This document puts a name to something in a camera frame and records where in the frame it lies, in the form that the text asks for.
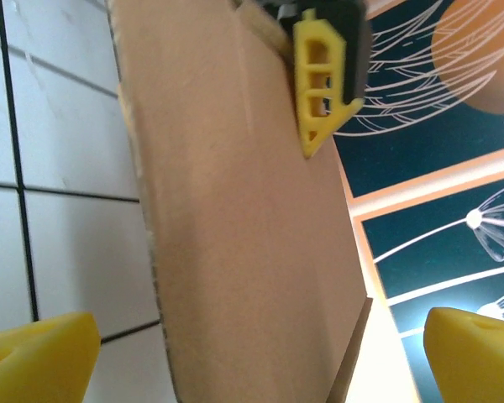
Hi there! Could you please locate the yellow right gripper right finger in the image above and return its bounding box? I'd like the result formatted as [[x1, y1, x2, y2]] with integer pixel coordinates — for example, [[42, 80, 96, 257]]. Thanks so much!
[[423, 306, 504, 403]]

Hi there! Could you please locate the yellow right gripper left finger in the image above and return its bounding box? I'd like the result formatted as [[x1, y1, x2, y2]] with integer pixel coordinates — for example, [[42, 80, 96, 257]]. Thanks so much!
[[0, 311, 102, 403]]

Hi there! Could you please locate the brown cardboard box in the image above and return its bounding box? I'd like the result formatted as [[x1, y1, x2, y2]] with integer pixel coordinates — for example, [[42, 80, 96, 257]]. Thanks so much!
[[107, 0, 375, 403]]

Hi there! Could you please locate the gold disc leaves wall panel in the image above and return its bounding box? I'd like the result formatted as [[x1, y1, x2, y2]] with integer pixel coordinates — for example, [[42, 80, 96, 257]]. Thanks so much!
[[331, 0, 504, 199]]

